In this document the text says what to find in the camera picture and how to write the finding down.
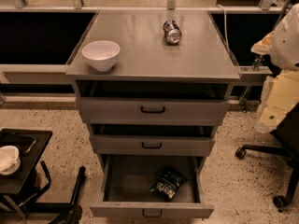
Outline blue chip bag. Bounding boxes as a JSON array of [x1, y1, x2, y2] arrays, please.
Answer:
[[149, 167, 187, 202]]

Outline grey drawer cabinet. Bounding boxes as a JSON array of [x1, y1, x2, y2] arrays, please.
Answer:
[[64, 8, 243, 161]]

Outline grey top drawer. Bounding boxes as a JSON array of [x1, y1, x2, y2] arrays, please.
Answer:
[[76, 80, 228, 126]]

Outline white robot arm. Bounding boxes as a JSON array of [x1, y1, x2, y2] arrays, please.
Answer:
[[251, 4, 299, 133]]

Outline grey bottom drawer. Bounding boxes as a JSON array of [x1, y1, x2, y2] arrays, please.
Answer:
[[91, 155, 214, 218]]

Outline black side table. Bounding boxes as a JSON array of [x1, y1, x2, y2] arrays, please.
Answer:
[[0, 129, 52, 218]]

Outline black office chair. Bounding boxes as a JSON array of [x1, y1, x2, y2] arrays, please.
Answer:
[[235, 103, 299, 213]]

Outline white cup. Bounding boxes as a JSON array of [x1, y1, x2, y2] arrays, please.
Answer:
[[0, 146, 21, 175]]

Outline white bowl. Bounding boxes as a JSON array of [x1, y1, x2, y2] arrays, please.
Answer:
[[81, 40, 121, 71]]

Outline grey drawer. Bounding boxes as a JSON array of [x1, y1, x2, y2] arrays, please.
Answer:
[[90, 124, 215, 156], [76, 80, 228, 126], [91, 155, 214, 218]]

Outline grey middle drawer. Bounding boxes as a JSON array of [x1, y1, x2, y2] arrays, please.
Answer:
[[90, 124, 215, 156]]

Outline soda can lying down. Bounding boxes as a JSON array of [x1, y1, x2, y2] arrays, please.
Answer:
[[163, 20, 182, 45]]

